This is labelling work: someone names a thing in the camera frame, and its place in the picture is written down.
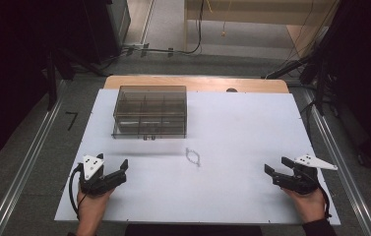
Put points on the metal floor rail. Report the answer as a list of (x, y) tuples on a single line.
[(25, 164), (343, 170)]

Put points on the dark cabinet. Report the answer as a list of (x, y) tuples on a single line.
[(115, 26)]

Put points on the dark round table grommet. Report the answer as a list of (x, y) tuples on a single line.
[(231, 90)]

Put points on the black stand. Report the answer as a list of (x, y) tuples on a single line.
[(317, 78), (52, 82)]

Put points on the person's right hand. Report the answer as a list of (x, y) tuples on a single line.
[(307, 206)]

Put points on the white board table cover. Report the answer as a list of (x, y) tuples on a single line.
[(232, 137)]

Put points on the person's left hand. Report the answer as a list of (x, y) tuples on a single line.
[(91, 205)]

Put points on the clear plastic drawer organizer box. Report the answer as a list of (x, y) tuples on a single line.
[(150, 113)]

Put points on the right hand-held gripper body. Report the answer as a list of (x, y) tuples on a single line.
[(296, 182)]

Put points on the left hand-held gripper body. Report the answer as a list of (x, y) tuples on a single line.
[(98, 183)]

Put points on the light wooden desk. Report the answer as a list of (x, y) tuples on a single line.
[(261, 13)]

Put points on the wooden table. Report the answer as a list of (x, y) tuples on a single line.
[(206, 84)]

